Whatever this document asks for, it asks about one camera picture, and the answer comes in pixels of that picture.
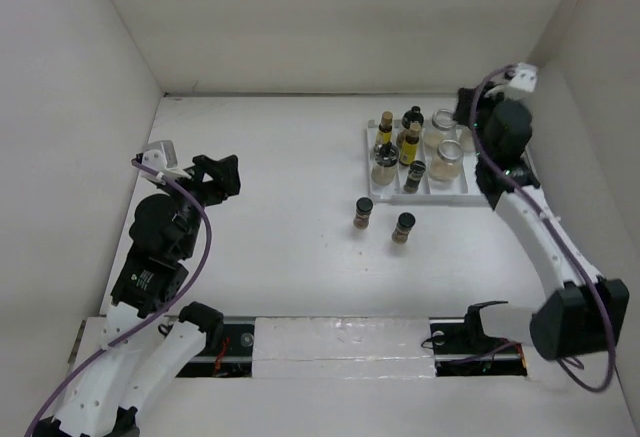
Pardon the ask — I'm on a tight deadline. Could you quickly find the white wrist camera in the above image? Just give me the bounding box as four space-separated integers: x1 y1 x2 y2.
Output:
132 140 181 182
503 62 539 100

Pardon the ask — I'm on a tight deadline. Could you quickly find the metal rail front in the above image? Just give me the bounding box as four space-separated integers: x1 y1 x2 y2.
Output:
178 317 528 380

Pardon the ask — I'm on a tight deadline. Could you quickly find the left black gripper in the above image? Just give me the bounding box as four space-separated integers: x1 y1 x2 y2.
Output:
158 154 239 256

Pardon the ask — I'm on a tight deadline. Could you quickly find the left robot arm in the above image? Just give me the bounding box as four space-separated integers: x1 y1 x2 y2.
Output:
26 151 241 436

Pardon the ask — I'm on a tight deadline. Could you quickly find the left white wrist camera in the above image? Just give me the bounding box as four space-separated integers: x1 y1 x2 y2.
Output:
132 140 181 182

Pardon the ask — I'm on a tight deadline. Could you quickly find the silver-rim glass jar back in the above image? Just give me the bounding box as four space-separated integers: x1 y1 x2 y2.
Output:
423 109 458 150

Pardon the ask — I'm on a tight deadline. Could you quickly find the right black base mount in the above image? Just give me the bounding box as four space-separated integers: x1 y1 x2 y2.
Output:
421 301 506 355

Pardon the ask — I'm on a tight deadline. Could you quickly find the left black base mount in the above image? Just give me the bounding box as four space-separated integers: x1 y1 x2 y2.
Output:
178 301 224 358

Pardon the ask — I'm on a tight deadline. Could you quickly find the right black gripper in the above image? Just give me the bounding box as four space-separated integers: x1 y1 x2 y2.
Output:
451 81 513 163

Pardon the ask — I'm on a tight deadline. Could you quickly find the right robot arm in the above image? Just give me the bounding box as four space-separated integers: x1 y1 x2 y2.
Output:
454 83 630 361

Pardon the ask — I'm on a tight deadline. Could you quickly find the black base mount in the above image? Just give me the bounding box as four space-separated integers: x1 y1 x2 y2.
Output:
178 301 224 358
421 301 506 355

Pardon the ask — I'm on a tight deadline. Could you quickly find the black-dome white powder shaker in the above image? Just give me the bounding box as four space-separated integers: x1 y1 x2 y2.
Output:
458 126 478 154

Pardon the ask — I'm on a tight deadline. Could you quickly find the small dark pepper jar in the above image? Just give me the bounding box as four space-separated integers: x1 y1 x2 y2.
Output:
403 160 426 194

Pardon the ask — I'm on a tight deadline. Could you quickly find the black-cap spice jar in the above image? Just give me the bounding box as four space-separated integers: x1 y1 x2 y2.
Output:
353 197 374 229
391 212 416 244

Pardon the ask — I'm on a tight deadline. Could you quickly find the silver-lid glass jar front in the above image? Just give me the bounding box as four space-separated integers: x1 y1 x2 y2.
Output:
428 140 464 182

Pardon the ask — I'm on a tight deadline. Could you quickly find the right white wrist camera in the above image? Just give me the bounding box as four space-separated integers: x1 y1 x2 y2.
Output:
503 62 539 100

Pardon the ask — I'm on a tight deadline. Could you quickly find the white divided tray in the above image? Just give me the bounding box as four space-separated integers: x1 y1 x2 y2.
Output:
363 116 504 206

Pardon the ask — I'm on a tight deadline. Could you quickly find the gold-cap brown bottle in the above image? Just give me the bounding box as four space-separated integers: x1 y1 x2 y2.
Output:
375 111 394 149
399 122 421 166

